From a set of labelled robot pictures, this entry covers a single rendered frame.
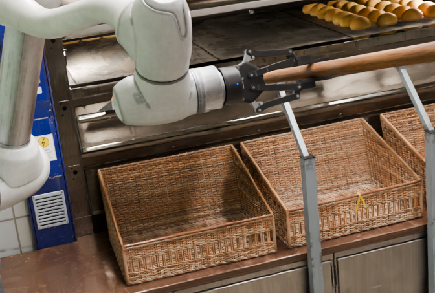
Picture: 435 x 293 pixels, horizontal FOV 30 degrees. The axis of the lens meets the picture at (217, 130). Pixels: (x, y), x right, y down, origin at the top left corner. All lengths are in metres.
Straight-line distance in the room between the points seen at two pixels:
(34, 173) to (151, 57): 0.91
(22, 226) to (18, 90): 1.20
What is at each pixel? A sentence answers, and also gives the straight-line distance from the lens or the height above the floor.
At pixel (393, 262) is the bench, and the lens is 3.13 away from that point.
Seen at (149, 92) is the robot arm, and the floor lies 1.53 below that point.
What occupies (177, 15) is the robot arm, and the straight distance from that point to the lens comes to 1.43.
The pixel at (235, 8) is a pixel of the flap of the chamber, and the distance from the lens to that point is 3.03.
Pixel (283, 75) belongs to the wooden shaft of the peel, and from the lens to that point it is 1.81.
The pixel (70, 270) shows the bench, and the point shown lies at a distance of 3.04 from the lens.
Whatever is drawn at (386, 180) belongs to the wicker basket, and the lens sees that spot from 3.37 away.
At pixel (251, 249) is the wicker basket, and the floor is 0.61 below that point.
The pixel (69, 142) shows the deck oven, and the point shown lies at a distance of 3.15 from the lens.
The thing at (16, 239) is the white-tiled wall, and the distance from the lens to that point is 3.27.
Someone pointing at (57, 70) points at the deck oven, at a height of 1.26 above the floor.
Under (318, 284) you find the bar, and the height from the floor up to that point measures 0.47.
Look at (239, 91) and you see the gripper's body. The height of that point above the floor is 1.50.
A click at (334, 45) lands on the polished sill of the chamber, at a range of 3.37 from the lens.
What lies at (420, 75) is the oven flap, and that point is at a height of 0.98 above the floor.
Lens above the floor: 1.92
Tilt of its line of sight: 18 degrees down
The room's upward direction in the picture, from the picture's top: 6 degrees counter-clockwise
